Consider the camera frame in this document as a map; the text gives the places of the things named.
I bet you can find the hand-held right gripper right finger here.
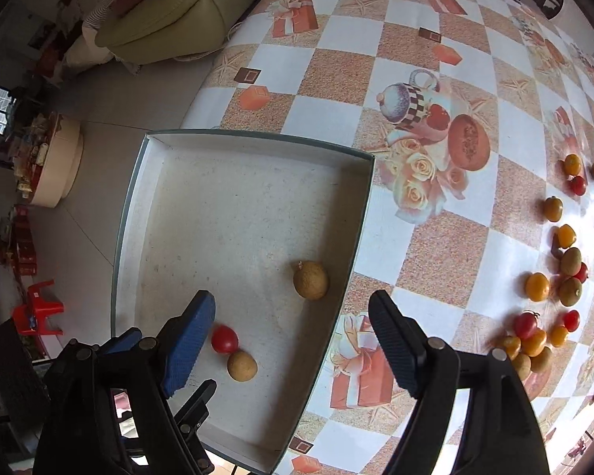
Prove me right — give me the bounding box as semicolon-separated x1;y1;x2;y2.
367;289;550;475

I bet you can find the pile of colourful packets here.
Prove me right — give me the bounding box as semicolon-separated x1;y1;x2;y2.
12;114;63;199

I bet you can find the green sofa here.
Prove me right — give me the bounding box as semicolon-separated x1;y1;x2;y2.
96;0;270;65

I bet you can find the checkered printed tablecloth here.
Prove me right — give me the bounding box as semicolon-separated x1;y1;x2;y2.
178;0;594;475

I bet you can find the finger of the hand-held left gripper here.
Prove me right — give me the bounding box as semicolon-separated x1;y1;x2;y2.
175;378;217;475
101;327;144;357

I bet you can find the red plastic stool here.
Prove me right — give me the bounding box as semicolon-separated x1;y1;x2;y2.
11;279;65;340

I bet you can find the white floor cable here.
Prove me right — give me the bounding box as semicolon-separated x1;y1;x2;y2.
173;20;248;63

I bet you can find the black woven chair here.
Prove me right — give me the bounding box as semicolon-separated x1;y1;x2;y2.
0;317;53;436

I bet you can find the round cream coffee table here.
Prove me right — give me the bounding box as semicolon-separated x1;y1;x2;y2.
27;114;85;209

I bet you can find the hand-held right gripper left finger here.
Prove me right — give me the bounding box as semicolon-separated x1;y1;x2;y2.
32;289;217;475

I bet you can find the white shallow cardboard box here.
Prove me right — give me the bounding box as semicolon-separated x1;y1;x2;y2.
110;129;377;475

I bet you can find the stack of red boxes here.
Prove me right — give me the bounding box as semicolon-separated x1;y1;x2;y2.
0;205;38;278

